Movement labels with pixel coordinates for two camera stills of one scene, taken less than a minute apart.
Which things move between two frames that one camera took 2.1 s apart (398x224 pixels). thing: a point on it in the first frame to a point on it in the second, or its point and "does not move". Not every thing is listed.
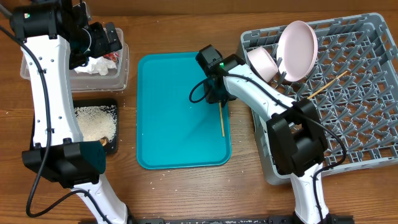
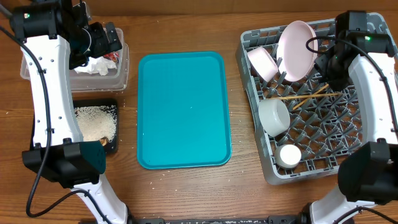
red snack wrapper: x=112 y=56 does not move
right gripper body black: x=218 y=90 to x=334 y=70
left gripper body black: x=92 y=43 does not move
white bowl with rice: x=262 y=63 does not move
